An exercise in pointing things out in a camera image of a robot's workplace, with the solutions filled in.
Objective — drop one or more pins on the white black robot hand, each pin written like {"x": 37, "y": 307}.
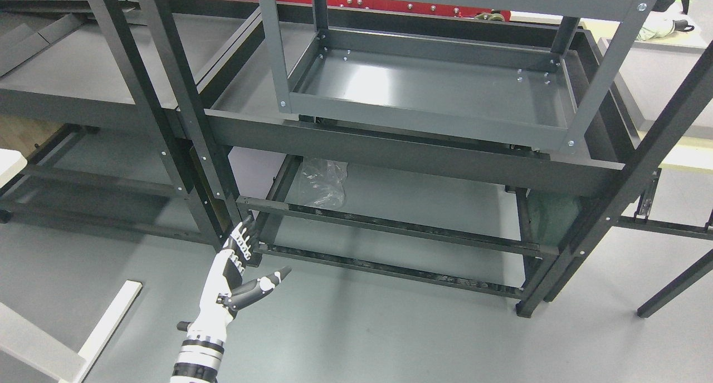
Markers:
{"x": 225, "y": 292}

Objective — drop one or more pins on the white robot forearm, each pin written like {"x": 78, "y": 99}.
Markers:
{"x": 198, "y": 361}

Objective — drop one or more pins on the black metal shelf rack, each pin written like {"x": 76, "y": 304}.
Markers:
{"x": 258, "y": 109}

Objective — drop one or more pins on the grey metal shelf unit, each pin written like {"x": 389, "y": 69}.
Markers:
{"x": 464, "y": 87}

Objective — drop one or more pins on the clear plastic bag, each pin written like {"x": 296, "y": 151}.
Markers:
{"x": 321, "y": 183}

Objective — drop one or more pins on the white rectangular table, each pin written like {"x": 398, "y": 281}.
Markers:
{"x": 72, "y": 281}

